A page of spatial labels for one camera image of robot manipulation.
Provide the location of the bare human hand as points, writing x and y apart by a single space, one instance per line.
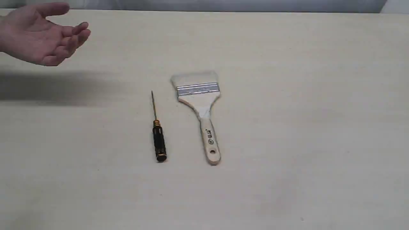
26 34

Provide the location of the black and gold screwdriver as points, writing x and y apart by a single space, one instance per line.
158 136

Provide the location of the wooden handle paint brush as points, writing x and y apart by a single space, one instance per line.
200 91

